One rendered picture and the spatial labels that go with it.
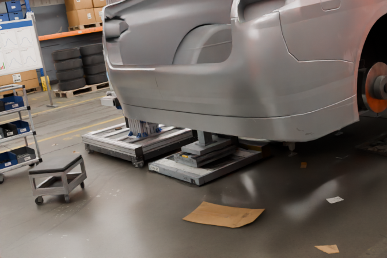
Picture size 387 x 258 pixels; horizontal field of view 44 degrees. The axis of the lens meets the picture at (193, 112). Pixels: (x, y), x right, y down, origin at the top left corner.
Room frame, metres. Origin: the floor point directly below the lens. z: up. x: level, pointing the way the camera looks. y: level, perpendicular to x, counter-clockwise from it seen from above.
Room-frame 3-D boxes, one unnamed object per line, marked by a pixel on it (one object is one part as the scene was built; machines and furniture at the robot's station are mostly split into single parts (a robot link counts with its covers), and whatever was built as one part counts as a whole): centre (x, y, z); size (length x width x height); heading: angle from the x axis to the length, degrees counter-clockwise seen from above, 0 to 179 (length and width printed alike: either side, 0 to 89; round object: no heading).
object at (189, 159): (4.48, -0.05, 0.13); 0.50 x 0.36 x 0.10; 126
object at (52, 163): (4.25, 1.34, 0.17); 0.43 x 0.36 x 0.34; 166
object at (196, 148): (4.50, -0.08, 0.32); 0.40 x 0.30 x 0.28; 126
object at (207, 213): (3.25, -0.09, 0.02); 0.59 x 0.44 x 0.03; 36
